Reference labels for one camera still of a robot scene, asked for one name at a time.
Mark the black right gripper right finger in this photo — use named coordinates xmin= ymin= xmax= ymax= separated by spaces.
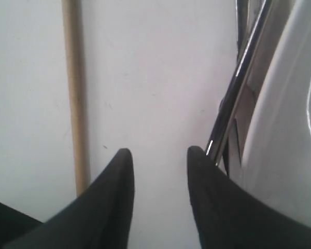
xmin=187 ymin=146 xmax=311 ymax=248

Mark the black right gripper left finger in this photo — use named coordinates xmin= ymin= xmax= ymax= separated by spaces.
xmin=4 ymin=148 xmax=134 ymax=248

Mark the steel knife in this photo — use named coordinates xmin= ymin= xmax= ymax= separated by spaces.
xmin=205 ymin=1 xmax=275 ymax=164

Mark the white square plate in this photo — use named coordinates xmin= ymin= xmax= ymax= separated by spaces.
xmin=242 ymin=1 xmax=311 ymax=216

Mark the steel fork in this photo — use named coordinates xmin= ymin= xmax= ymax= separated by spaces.
xmin=222 ymin=1 xmax=256 ymax=176

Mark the wooden chopstick front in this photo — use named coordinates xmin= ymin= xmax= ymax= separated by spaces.
xmin=61 ymin=1 xmax=90 ymax=196

